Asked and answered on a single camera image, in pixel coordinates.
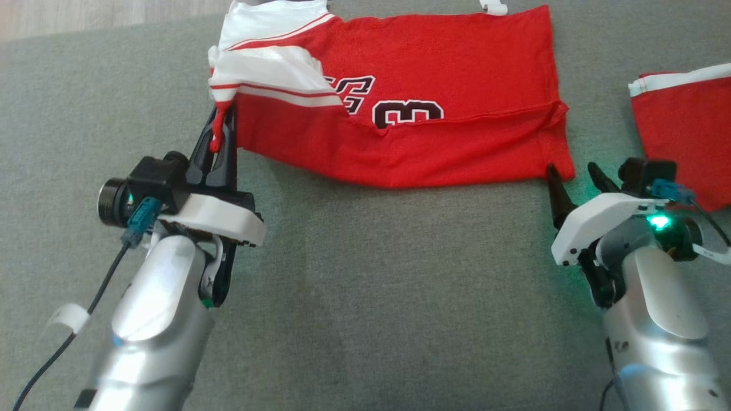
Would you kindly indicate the red jersey white sleeves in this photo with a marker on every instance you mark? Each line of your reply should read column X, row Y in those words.
column 445, row 57

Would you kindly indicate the teal left camera connector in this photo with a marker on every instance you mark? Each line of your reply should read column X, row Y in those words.
column 140, row 220

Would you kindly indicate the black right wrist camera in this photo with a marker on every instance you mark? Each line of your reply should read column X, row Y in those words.
column 648, row 174

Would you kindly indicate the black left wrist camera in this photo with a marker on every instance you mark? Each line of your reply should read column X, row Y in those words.
column 148, row 185

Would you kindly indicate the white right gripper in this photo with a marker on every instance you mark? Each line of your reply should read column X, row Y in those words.
column 594, row 220

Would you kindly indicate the red shorts white stripe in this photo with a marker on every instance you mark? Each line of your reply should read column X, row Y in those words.
column 685, row 131

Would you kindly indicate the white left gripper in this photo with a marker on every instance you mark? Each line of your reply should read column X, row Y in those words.
column 223, row 220

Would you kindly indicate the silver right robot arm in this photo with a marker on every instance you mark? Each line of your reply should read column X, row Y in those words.
column 657, row 319

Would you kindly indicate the teal right camera connector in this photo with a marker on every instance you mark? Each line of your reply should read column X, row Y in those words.
column 674, row 191

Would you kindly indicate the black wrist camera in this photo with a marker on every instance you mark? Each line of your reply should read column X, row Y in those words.
column 648, row 174
column 148, row 185

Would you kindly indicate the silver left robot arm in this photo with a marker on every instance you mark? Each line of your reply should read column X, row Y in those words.
column 160, row 325

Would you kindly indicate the large grey sofa seat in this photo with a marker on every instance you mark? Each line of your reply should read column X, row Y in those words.
column 371, row 285

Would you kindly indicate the teal camera connector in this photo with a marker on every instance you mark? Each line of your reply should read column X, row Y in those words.
column 140, row 220
column 674, row 191

